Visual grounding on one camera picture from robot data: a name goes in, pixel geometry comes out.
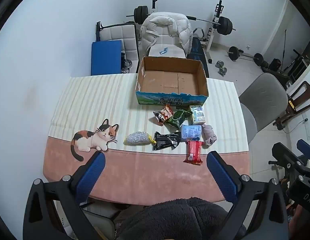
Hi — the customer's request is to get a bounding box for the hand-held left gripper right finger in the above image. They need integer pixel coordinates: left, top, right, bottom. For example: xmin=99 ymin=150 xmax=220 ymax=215
xmin=206 ymin=151 xmax=289 ymax=240

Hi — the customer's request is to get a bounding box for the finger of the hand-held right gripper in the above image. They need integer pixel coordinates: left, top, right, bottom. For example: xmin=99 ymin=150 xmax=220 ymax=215
xmin=296 ymin=139 xmax=310 ymax=159
xmin=271 ymin=142 xmax=306 ymax=175

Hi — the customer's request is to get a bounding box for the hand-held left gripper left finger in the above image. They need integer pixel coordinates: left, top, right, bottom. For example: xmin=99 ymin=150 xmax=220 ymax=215
xmin=23 ymin=151 xmax=106 ymax=240

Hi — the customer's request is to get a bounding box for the red snack packet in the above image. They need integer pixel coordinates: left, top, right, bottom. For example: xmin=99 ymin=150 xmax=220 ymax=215
xmin=183 ymin=140 xmax=204 ymax=165

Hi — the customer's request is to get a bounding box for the pale purple sock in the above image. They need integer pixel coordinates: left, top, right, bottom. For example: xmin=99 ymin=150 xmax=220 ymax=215
xmin=202 ymin=124 xmax=217 ymax=148

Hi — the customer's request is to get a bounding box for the light blue tissue pack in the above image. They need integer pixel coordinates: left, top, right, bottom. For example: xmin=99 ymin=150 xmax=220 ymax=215
xmin=180 ymin=124 xmax=203 ymax=141

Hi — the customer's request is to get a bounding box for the silver scrubbing sponge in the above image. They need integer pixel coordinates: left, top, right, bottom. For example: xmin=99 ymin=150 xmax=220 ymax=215
xmin=124 ymin=131 xmax=155 ymax=145

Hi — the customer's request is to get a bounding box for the cream yellow food packet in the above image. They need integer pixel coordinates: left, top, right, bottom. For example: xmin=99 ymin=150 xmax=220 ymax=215
xmin=189 ymin=104 xmax=206 ymax=125

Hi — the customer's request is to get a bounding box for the black snack packet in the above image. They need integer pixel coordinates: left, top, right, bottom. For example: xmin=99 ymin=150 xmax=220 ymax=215
xmin=152 ymin=131 xmax=182 ymax=151

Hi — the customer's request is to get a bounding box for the green snack packet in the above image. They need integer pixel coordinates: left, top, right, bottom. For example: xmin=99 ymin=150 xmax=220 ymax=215
xmin=165 ymin=108 xmax=193 ymax=130

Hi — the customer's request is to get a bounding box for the orange panda snack packet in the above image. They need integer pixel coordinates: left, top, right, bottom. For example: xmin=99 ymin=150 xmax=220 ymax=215
xmin=153 ymin=104 xmax=174 ymax=127

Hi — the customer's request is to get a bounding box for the cardboard box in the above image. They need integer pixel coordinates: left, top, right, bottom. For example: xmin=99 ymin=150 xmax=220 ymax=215
xmin=135 ymin=56 xmax=210 ymax=105

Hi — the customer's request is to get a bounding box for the brown wooden chair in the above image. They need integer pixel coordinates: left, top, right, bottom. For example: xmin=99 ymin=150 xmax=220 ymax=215
xmin=274 ymin=81 xmax=310 ymax=130

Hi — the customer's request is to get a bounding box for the grey chair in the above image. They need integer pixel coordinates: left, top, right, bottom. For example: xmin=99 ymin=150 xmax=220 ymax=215
xmin=239 ymin=73 xmax=288 ymax=150

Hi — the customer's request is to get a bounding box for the person's dark fleece garment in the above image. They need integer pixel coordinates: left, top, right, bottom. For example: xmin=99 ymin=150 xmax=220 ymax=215
xmin=113 ymin=197 xmax=247 ymax=240

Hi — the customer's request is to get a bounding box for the striped cat print tablecloth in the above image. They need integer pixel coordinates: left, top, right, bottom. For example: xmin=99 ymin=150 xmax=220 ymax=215
xmin=42 ymin=74 xmax=250 ymax=205

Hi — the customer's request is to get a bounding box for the black exercise equipment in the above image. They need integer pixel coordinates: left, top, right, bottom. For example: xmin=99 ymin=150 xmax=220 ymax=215
xmin=261 ymin=50 xmax=310 ymax=81

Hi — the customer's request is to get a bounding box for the black barbell on floor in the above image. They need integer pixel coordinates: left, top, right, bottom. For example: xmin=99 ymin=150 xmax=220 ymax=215
xmin=226 ymin=46 xmax=269 ymax=68

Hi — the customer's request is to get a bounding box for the blue foam mat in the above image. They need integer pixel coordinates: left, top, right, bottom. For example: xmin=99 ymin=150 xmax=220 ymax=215
xmin=90 ymin=40 xmax=122 ymax=76

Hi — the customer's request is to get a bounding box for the racked black barbell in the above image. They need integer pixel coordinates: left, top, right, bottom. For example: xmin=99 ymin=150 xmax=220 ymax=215
xmin=126 ymin=5 xmax=237 ymax=35

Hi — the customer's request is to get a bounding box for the white tufted chair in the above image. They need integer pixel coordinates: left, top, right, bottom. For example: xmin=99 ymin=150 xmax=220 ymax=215
xmin=96 ymin=21 xmax=140 ymax=74

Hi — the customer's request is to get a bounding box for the white puffer jacket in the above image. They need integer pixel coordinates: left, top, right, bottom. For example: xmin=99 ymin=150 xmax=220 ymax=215
xmin=140 ymin=12 xmax=193 ymax=58

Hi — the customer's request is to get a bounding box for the black power cable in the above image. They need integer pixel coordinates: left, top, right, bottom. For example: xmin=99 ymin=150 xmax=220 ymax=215
xmin=282 ymin=118 xmax=308 ymax=133

